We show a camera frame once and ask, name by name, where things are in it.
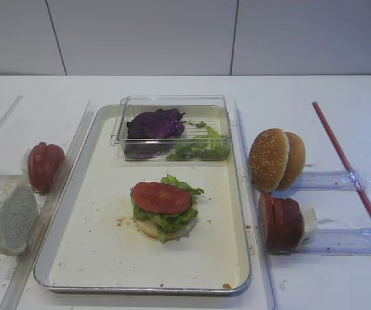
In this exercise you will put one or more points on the green lettuce on bun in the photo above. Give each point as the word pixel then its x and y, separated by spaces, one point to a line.
pixel 172 180

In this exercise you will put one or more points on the metal baking tray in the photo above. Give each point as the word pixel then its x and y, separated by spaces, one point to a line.
pixel 94 244

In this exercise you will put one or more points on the clear holder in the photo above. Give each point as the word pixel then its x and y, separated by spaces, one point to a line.
pixel 343 242
pixel 341 180

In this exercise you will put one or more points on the sliced tomato stack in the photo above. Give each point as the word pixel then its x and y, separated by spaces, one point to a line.
pixel 43 163

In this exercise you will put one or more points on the left long clear rail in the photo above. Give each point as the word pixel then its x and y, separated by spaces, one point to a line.
pixel 26 260

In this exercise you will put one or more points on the meat patty slice stack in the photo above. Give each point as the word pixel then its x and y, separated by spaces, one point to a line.
pixel 289 225

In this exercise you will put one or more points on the white cheese slice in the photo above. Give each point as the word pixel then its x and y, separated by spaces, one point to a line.
pixel 309 219

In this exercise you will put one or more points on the sesame burger bun top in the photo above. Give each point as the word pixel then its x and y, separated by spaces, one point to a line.
pixel 268 158

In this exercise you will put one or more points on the pale bun half upright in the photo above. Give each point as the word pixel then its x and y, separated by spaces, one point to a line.
pixel 18 213

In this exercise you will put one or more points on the brown burger bun half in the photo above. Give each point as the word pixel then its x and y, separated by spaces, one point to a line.
pixel 295 163

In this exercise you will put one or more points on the right long clear rail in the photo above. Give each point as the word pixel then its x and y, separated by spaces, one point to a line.
pixel 258 254

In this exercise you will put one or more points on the tomato slice on bun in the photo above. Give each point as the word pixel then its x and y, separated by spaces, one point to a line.
pixel 161 198

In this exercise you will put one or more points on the clear plastic container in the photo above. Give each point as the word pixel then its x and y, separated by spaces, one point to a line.
pixel 208 108

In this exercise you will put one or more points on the purple cabbage leaf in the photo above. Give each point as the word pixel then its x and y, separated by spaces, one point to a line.
pixel 161 124

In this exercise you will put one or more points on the bottom bun on tray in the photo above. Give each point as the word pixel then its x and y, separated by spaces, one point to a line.
pixel 166 227

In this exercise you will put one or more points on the green lettuce in container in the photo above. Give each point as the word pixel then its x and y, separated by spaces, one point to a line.
pixel 209 146

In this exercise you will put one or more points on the long clear rail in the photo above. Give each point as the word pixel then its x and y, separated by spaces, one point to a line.
pixel 258 254
pixel 26 260

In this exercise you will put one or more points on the right lower clear holder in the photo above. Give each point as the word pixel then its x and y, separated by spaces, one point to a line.
pixel 343 242

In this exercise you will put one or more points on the red plastic strip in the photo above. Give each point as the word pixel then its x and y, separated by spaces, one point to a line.
pixel 349 168

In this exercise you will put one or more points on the right upper clear holder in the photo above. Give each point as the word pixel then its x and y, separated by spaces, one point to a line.
pixel 341 180

